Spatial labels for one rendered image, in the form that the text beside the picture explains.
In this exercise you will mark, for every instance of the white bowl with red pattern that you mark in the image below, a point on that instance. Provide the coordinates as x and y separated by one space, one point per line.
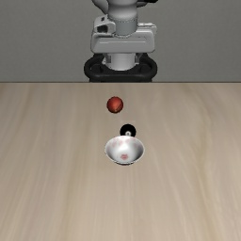
125 151

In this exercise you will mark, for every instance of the red onion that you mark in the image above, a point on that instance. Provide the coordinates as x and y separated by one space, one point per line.
115 104

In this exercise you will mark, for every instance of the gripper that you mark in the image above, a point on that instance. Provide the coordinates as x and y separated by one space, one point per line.
123 43

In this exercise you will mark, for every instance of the small black round object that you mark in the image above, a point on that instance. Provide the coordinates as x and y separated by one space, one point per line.
125 128

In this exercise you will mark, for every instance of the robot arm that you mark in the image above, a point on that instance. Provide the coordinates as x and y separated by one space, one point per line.
121 12

